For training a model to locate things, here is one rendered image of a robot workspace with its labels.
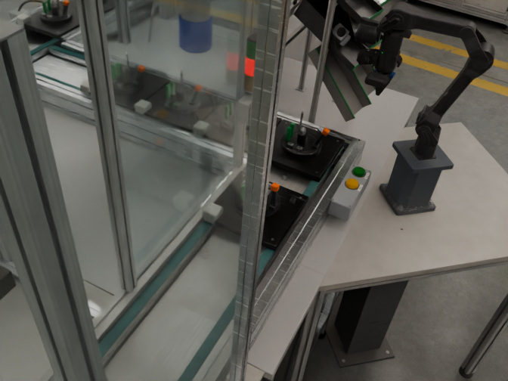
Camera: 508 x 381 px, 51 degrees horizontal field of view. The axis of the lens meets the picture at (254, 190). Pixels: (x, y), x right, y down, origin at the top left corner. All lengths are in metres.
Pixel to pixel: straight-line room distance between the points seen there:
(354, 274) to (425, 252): 0.26
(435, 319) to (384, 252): 1.07
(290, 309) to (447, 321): 1.36
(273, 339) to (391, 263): 0.46
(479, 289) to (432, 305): 0.29
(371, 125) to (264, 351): 1.13
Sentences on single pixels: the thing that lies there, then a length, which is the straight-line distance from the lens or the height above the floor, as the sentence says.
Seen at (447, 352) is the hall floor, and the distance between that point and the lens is 2.62.
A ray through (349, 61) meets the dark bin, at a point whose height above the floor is 1.22.
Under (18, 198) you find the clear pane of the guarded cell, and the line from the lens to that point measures 0.38.
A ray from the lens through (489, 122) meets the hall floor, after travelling 4.20.
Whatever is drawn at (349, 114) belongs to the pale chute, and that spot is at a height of 1.02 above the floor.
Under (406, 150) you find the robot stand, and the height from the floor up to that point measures 1.06.
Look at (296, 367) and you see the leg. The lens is 1.95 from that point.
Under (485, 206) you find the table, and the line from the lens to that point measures 1.98.
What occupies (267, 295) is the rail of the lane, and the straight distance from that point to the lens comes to 1.38.
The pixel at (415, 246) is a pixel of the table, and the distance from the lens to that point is 1.74.
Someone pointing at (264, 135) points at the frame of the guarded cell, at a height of 1.63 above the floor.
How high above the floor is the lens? 2.06
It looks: 42 degrees down
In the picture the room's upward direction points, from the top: 6 degrees clockwise
